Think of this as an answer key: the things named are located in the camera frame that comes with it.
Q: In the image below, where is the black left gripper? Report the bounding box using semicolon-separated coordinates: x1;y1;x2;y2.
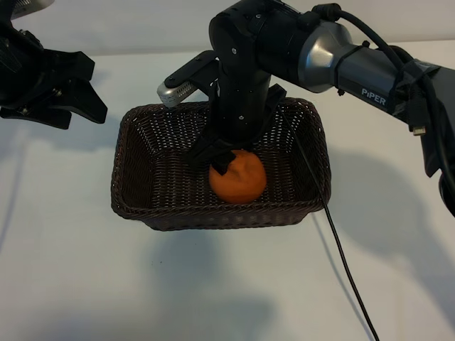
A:
0;21;109;130

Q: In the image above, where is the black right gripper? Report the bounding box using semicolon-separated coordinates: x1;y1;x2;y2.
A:
187;63;287;177

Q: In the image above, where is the orange mandarin fruit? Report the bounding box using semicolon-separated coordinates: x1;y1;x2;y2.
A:
208;149;268;205

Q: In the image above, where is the dark brown wicker basket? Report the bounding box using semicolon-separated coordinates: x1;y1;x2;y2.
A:
109;97;332;232

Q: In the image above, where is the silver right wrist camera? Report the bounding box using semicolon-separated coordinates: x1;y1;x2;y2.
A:
156;50;218;108

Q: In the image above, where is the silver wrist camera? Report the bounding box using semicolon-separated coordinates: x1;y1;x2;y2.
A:
156;50;218;108
9;0;55;19

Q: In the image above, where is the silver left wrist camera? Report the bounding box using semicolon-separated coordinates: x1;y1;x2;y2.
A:
9;0;55;19

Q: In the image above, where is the thick black cable with plug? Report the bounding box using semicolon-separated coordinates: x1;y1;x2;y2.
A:
311;1;444;139

